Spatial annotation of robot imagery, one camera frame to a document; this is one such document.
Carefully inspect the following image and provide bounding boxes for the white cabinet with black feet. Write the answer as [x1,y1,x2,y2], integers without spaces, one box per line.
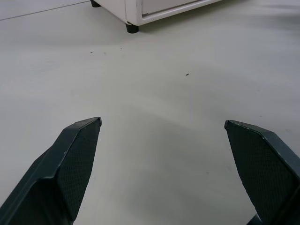
[90,0,225,33]

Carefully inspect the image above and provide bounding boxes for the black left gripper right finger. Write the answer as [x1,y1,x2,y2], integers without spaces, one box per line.
[224,120,300,225]

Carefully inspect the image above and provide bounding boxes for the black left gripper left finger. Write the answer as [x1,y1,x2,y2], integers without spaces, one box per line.
[0,117,102,225]

